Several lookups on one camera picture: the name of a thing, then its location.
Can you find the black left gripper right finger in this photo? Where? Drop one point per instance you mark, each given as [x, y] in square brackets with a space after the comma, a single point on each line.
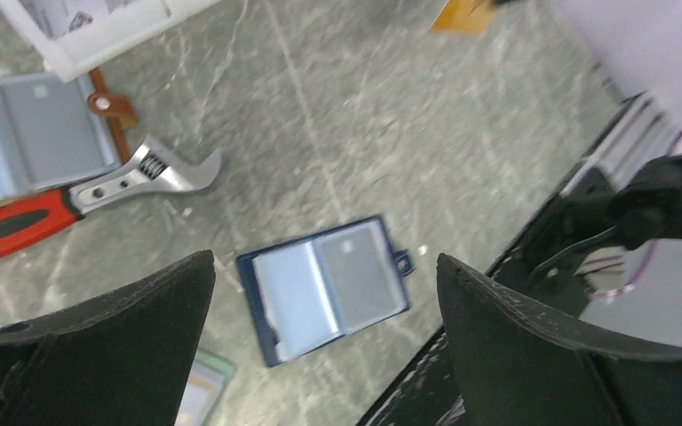
[518, 361]

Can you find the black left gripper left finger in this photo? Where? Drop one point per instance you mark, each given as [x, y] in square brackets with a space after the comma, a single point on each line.
[121, 358]

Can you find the navy blue card holder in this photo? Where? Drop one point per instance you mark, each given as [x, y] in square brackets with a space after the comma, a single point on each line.
[292, 305]

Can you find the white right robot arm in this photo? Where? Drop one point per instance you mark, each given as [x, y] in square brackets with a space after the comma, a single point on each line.
[593, 216]

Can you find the green open card holder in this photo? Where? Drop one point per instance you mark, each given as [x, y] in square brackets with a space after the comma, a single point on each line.
[206, 384]

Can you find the grey card in holder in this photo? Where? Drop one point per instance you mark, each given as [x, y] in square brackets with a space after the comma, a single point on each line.
[358, 276]

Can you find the white bin with cards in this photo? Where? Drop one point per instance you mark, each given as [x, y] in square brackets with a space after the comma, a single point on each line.
[74, 37]

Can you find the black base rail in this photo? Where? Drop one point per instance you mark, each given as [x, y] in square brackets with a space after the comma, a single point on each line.
[425, 392]

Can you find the orange handled adjustable wrench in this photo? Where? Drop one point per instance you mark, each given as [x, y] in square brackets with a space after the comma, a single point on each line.
[153, 168]

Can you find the aluminium frame rail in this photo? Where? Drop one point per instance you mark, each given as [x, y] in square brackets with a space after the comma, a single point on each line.
[638, 133]

